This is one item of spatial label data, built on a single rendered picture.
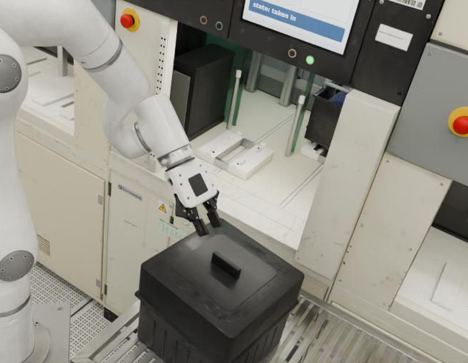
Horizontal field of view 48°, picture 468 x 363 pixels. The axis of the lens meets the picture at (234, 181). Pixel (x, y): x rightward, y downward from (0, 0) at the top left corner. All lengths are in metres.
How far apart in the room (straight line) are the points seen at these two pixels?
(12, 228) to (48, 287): 1.55
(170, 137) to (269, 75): 1.31
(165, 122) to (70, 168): 0.94
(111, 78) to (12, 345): 0.64
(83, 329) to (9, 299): 1.23
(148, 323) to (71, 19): 0.74
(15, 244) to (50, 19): 0.41
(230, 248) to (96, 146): 0.78
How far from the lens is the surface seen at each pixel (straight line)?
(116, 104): 1.09
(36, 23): 0.94
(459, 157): 1.28
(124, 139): 1.17
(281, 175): 1.88
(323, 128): 1.96
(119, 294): 2.26
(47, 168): 2.18
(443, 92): 1.24
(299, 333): 1.50
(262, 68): 2.44
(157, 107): 1.17
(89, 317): 2.45
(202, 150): 1.87
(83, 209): 2.12
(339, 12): 1.27
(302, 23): 1.31
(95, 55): 0.98
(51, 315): 1.47
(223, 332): 1.12
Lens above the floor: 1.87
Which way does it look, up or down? 34 degrees down
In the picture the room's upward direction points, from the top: 12 degrees clockwise
